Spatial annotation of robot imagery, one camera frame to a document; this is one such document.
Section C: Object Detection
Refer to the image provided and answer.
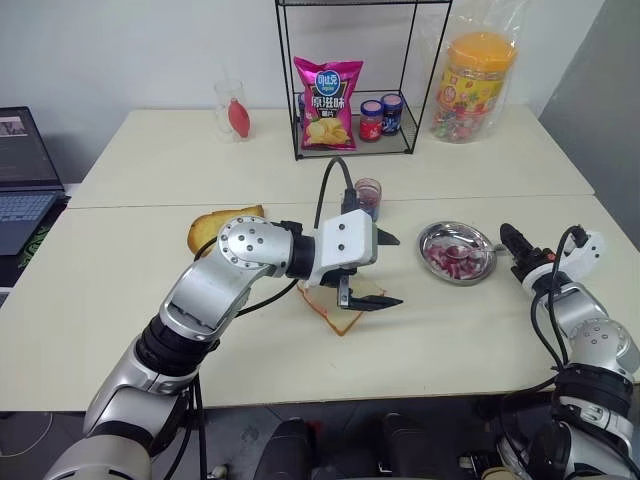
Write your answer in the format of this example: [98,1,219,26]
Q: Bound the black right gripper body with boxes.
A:
[510,245,557,279]

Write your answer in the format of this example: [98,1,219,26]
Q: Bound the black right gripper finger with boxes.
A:
[503,222,536,255]
[499,224,527,262]

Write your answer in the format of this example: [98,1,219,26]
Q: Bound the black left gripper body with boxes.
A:
[312,266,360,307]

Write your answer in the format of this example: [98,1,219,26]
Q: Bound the metal spoon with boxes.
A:
[443,242,508,262]

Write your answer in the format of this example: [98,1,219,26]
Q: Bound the white bread slice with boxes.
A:
[296,278,389,336]

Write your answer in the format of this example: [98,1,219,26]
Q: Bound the open glass jam jar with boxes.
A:
[353,177,383,222]

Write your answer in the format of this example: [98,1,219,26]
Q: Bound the red jam pieces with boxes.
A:
[424,237,489,279]

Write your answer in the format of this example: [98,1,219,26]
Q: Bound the red label jam jar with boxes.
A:
[359,99,384,144]

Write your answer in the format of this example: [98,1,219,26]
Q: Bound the blue label jam jar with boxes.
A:
[380,93,406,138]

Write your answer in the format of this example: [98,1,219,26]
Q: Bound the toasted brown bread piece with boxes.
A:
[187,204,267,254]

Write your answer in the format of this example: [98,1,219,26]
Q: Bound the metal bowl with red food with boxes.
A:
[417,219,498,287]

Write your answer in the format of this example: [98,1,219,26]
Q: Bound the pink potato chips bag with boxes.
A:
[292,56,365,153]

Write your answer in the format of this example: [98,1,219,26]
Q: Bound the dark rounded shape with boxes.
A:
[381,411,452,480]
[258,417,322,480]

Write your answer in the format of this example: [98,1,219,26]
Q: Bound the orange lid candy jar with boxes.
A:
[431,31,519,144]

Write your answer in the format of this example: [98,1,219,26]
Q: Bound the red object in cup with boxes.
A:
[226,96,252,138]

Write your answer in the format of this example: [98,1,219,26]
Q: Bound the clear glass cup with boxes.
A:
[213,79,259,145]

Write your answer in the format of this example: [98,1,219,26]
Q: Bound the clear plastic bag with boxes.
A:
[421,0,522,147]

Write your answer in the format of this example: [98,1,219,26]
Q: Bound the black green patterned mat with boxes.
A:
[17,197,72,271]

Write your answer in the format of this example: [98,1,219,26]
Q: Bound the dark grey laptop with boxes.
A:
[0,105,69,257]

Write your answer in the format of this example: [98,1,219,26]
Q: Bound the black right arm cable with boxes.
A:
[499,225,590,480]

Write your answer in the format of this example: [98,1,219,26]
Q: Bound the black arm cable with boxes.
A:
[499,225,590,480]
[169,157,359,480]

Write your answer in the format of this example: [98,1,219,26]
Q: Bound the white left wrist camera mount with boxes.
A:
[307,209,379,287]

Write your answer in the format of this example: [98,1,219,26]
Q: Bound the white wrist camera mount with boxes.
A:
[557,227,609,281]
[307,209,379,287]

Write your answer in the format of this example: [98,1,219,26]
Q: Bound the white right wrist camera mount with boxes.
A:
[557,227,609,281]

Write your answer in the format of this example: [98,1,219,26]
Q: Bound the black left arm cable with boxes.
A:
[169,157,359,480]

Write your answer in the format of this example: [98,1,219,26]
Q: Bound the black wire rack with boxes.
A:
[274,0,454,162]

